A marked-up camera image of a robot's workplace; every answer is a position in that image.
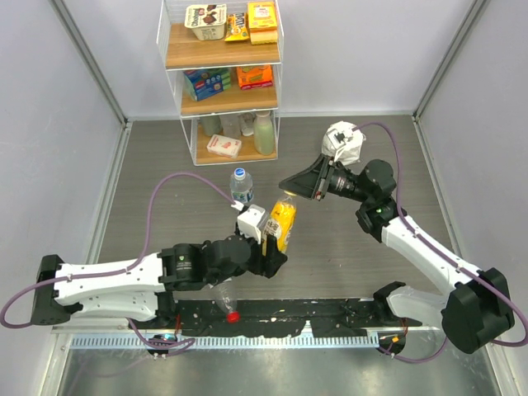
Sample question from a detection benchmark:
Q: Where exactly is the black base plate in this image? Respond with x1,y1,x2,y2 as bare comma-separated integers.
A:
128,297,424,337

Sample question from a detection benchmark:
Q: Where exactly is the white slotted cable duct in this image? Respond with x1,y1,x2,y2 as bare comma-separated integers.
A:
70,332,380,350

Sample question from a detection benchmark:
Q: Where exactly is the clear bottle blue white label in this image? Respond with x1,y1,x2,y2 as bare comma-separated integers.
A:
230,167,254,204

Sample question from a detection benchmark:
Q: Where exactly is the crumpled white paper bag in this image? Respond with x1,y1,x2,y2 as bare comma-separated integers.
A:
321,120,366,166

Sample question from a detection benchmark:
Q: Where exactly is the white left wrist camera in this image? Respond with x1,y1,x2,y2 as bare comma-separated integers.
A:
237,205,269,244

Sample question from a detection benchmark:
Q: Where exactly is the frosted green jar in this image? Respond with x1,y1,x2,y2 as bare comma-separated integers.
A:
200,115,222,136

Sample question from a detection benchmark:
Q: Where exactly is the orange cracker box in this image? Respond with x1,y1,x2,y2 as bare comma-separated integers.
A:
236,64,273,91

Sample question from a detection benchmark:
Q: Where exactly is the white wire shelf rack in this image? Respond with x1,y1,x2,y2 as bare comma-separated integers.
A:
157,1,284,166

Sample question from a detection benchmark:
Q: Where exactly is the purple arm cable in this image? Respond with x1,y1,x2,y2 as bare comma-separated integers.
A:
350,121,528,364
0,172,244,329

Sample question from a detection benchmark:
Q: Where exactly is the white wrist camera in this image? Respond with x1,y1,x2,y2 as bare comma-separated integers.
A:
237,205,269,244
332,130,351,162

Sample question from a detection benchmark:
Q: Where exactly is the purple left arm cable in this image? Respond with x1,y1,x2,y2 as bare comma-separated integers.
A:
0,172,244,329

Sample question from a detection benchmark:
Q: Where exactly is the pale green bottle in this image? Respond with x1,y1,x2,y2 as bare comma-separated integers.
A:
253,111,275,155

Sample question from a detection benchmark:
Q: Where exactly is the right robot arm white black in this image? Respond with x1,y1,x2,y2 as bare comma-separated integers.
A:
279,154,515,354

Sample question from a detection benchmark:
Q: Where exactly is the small white cup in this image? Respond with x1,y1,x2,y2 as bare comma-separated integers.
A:
238,112,255,137

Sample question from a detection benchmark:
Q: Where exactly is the clear bottle red label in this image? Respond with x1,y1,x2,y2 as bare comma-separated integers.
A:
212,278,240,323

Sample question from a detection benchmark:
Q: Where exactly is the yellow honey pomelo bottle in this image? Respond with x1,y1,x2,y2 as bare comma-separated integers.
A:
264,194,297,253

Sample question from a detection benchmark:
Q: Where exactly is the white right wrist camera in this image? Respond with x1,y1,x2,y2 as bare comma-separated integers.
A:
332,130,351,162

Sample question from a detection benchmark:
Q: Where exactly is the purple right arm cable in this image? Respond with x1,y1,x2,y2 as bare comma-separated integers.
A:
350,121,528,364

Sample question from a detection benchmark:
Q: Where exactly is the white pink soap box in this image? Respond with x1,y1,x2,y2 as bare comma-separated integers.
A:
206,134,243,158

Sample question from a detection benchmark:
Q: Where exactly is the yellow snack packet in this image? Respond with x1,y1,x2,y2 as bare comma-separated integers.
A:
224,12,250,42

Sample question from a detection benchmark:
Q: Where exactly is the clear plastic cup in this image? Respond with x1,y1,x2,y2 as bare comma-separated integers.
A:
219,113,242,139

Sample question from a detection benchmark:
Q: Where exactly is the yellow orange box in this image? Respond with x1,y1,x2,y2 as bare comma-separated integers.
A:
247,1,278,45

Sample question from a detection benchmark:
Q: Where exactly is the white yogurt tub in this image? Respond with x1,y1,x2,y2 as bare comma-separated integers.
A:
184,4,228,41

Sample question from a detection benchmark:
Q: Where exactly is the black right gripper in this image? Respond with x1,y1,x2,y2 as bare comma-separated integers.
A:
279,153,371,204

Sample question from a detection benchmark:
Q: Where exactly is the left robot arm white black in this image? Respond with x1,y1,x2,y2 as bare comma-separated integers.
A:
31,231,290,328

